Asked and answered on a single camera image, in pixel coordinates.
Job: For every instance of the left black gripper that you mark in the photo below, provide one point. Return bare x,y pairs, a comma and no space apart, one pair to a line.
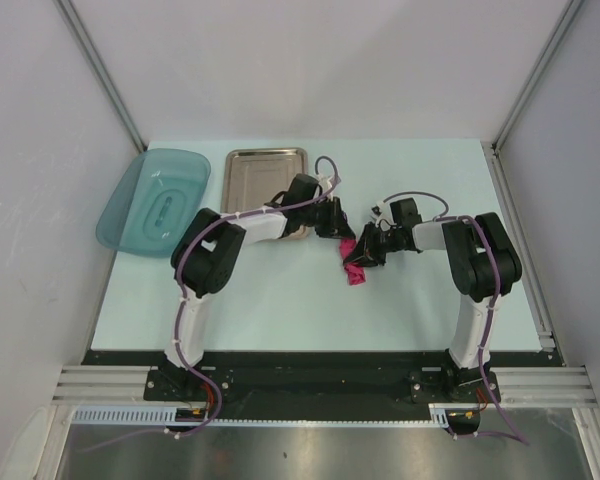
336,225

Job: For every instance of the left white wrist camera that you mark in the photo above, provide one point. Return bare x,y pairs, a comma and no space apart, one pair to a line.
327,184

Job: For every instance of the aluminium corner post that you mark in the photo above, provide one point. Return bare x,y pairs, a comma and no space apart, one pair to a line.
567,19
95,62

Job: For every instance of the left aluminium corner post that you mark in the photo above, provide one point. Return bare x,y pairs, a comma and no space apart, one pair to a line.
95,62

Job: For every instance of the pink paper napkin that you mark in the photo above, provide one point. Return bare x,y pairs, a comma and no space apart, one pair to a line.
355,275

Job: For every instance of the steel tray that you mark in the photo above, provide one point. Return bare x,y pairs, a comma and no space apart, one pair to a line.
254,176

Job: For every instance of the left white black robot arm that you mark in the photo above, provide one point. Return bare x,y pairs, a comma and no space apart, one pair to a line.
207,254

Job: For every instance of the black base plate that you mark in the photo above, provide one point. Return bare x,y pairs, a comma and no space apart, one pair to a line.
415,361

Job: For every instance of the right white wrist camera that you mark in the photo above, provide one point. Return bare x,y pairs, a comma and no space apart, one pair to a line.
381,213

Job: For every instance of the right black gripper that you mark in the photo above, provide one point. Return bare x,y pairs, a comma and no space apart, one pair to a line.
366,253

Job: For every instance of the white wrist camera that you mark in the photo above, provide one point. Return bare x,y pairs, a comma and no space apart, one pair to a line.
327,184
381,213

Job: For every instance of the right aluminium corner post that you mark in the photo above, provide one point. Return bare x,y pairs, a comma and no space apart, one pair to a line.
567,19

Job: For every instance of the teal plastic container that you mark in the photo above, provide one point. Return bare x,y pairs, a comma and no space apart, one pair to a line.
154,203

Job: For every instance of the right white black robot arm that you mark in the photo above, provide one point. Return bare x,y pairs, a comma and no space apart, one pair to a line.
484,266

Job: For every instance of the white cable duct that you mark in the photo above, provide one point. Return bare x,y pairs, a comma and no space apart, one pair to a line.
421,416

